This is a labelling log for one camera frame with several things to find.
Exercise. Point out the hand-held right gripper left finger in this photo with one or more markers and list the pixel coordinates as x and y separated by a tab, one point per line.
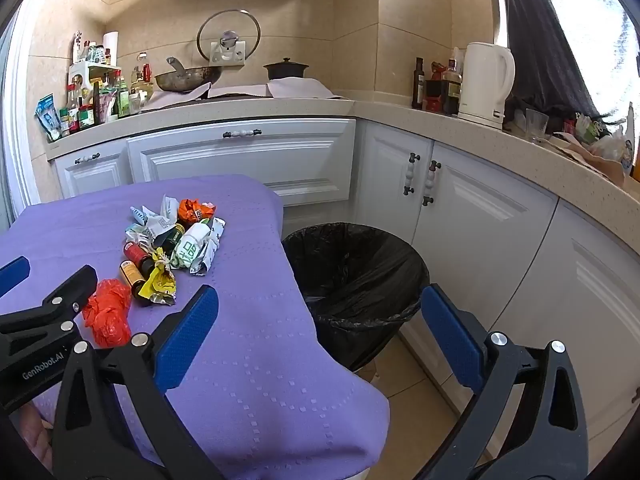
187	335

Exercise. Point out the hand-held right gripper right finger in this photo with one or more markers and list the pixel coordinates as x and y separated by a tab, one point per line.
452	335

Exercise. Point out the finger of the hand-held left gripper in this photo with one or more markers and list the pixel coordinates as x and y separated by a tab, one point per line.
75	285
12	272

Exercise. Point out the red plastic bag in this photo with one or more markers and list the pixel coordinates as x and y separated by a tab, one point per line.
107	315

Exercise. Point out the brown bottle yellow label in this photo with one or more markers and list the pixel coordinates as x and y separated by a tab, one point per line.
131	274

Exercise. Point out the yellow wrapper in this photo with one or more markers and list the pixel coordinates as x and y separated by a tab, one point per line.
157	282

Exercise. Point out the brown bottle red label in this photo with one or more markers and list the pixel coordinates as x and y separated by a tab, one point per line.
135	252

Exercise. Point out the small teal white packet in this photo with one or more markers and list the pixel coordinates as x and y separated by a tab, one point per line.
135	234

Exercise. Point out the white green-print wrapper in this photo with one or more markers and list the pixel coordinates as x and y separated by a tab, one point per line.
189	250

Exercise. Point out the dark bottle green label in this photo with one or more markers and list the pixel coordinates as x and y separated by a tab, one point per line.
174	236

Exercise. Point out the white wrappers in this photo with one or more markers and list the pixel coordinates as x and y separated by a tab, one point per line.
159	225

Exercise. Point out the white black-print packet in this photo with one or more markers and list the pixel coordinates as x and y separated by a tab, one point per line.
216	230

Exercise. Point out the black-lined trash bin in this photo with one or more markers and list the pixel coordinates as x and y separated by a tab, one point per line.
350	270

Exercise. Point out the white plastic wrapper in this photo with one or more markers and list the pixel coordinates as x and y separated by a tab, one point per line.
169	206

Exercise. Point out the orange wrapper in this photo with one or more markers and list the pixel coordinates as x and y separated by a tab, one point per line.
190	211

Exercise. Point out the person's left hand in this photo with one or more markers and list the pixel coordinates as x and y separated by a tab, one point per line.
35	435

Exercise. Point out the purple tablecloth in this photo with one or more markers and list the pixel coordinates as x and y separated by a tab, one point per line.
250	360

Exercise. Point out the small white cabinet door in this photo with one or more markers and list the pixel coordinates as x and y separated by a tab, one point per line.
95	180

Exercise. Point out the large white cabinet door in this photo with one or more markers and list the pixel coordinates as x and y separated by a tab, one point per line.
575	320

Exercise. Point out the blue seasoning packet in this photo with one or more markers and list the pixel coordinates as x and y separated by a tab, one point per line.
49	115

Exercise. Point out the narrow white cabinet door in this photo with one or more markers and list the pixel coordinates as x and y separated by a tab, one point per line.
385	185

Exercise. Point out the wide white drawer front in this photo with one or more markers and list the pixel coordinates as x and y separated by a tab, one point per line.
240	165

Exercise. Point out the cluster of condiment bottles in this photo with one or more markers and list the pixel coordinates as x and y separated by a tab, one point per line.
100	105

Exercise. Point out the white condiment rack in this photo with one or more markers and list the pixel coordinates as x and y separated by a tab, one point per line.
80	71

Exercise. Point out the clear glass cup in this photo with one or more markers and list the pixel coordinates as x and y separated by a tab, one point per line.
536	127

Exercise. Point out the brown paper bag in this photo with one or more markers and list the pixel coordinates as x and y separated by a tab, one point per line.
595	160

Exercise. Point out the steel wok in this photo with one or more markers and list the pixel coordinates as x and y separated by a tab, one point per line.
187	80

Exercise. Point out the paper towel roll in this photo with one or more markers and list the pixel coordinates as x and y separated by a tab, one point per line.
111	47

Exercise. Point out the dark bottle red cap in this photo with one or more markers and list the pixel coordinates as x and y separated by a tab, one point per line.
434	95

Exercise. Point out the white plastic bag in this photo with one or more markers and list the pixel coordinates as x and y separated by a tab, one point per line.
612	147

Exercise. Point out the green white packets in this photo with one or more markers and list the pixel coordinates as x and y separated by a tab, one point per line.
587	127

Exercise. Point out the white electric kettle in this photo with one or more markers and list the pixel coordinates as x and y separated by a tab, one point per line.
482	85

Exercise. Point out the slim dark oil bottle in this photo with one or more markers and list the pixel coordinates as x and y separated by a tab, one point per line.
418	85

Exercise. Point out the white stove cover cloth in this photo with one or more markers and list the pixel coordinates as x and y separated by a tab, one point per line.
300	89

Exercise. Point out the black lidded pot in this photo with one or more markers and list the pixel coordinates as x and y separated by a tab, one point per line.
286	70

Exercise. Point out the glass pot lid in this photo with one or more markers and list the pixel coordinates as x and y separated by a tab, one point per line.
215	25

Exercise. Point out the dark curtain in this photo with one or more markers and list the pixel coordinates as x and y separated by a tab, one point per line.
540	35

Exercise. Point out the bright window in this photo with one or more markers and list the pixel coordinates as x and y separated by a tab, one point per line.
600	20

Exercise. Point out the white wall lid holder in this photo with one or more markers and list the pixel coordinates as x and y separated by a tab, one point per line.
237	52

